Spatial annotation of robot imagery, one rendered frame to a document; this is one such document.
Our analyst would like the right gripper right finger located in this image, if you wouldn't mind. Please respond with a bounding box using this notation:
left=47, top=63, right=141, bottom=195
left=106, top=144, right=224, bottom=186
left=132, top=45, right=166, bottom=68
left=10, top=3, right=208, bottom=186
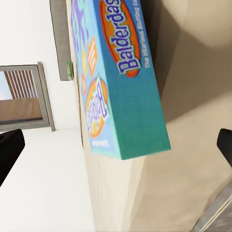
left=217, top=128, right=232, bottom=167

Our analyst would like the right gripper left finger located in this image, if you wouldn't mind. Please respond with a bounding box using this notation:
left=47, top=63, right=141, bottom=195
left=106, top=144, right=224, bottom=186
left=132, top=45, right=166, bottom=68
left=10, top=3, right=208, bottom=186
left=0, top=129, right=25, bottom=187

